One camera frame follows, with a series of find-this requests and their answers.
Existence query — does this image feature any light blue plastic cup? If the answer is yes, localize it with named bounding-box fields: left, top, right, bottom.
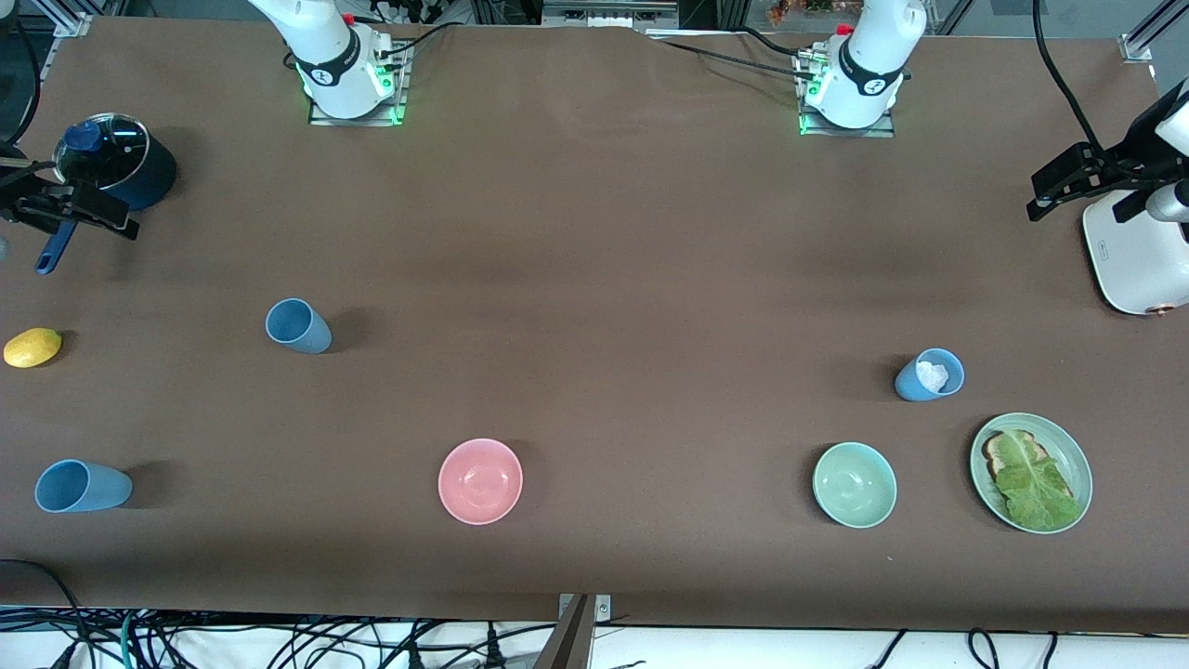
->
left=34, top=459, right=134, bottom=514
left=895, top=348, right=965, bottom=402
left=265, top=297, right=333, bottom=355

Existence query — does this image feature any dark blue saucepan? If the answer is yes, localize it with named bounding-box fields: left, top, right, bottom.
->
left=35, top=111, right=177, bottom=276

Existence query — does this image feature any white toaster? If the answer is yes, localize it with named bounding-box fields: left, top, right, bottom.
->
left=1082, top=186, right=1189, bottom=317

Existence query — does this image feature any yellow lemon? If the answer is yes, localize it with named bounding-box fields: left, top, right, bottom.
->
left=3, top=327, right=63, bottom=369

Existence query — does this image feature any pale green plate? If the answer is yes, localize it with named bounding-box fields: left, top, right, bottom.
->
left=970, top=413, right=1093, bottom=535

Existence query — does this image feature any brown bread slice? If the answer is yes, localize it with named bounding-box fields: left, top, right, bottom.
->
left=982, top=429, right=1078, bottom=507

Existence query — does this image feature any green lettuce leaf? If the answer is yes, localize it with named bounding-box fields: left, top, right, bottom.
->
left=994, top=430, right=1084, bottom=532

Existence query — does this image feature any pale green bowl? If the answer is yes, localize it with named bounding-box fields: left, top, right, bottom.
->
left=812, top=441, right=898, bottom=530

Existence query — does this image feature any pink bowl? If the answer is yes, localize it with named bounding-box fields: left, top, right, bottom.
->
left=438, top=438, right=524, bottom=526

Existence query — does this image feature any aluminium frame corner bracket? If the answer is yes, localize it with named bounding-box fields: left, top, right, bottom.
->
left=51, top=0, right=94, bottom=38
left=1119, top=0, right=1189, bottom=64

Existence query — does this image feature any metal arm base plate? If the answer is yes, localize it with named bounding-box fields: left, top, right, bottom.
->
left=308, top=42, right=410, bottom=126
left=794, top=46, right=897, bottom=138

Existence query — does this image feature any black arm base cable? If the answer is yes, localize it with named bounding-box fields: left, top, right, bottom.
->
left=650, top=28, right=818, bottom=85
left=376, top=19, right=465, bottom=71

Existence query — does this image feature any grey metal frame box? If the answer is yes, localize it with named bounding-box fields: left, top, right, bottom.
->
left=542, top=0, right=681, bottom=29

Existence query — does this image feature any dark camera pole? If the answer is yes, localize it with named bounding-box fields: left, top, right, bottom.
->
left=531, top=595, right=595, bottom=669

